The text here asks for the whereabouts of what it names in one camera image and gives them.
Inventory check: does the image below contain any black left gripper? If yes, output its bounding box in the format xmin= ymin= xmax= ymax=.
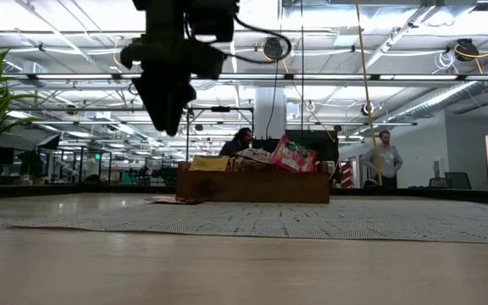
xmin=119 ymin=0 xmax=241 ymax=137

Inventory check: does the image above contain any yellow tea packet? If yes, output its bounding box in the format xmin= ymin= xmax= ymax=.
xmin=188 ymin=155 xmax=230 ymax=173

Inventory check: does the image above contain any beige tea packet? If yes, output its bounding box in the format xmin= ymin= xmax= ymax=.
xmin=227 ymin=147 xmax=275 ymax=173

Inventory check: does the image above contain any red strawberry tea packet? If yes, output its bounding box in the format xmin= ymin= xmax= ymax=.
xmin=268 ymin=135 xmax=319 ymax=174
xmin=143 ymin=195 xmax=205 ymax=206

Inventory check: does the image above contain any wooden three-compartment tea box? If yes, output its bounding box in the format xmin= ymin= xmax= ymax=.
xmin=175 ymin=160 xmax=331 ymax=205

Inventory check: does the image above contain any person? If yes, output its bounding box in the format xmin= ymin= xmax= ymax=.
xmin=360 ymin=130 xmax=405 ymax=190
xmin=218 ymin=126 xmax=254 ymax=158

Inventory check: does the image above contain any black cabinet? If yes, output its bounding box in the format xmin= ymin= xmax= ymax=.
xmin=251 ymin=137 xmax=286 ymax=154

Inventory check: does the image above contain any black monitor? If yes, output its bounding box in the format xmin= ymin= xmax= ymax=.
xmin=285 ymin=129 xmax=339 ymax=163

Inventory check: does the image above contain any long ceiling light strip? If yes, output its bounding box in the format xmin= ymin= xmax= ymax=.
xmin=2 ymin=72 xmax=488 ymax=82

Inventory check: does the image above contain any grey woven placemat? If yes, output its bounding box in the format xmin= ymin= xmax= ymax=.
xmin=4 ymin=198 xmax=488 ymax=245

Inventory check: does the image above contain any red white striped object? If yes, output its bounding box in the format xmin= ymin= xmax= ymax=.
xmin=340 ymin=160 xmax=354 ymax=190

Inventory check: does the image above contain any black office chair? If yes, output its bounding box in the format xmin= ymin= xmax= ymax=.
xmin=443 ymin=171 xmax=473 ymax=191

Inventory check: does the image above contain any black metal rig frame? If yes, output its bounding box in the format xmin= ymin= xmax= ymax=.
xmin=186 ymin=105 xmax=255 ymax=162

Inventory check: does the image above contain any black hanging cable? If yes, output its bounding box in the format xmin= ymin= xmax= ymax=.
xmin=299 ymin=0 xmax=305 ymax=143

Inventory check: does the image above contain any yellow hanging cable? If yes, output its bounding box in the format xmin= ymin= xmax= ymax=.
xmin=353 ymin=0 xmax=384 ymax=187

